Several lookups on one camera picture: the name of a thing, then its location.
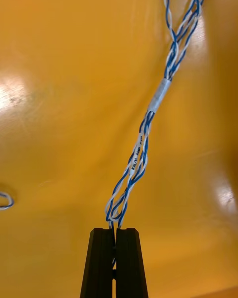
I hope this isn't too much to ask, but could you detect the blue-white twisted wire harness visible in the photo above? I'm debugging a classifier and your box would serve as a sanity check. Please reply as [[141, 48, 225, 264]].
[[0, 192, 15, 211], [105, 0, 206, 269]]

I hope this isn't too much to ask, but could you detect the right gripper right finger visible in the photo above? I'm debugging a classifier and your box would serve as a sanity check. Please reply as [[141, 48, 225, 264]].
[[116, 227, 149, 298]]

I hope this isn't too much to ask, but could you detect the yellow-orange plastic bin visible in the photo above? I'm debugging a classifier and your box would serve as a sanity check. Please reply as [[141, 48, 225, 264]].
[[0, 0, 238, 298]]

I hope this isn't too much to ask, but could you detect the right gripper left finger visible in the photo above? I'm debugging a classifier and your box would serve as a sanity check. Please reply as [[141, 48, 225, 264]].
[[79, 227, 116, 298]]

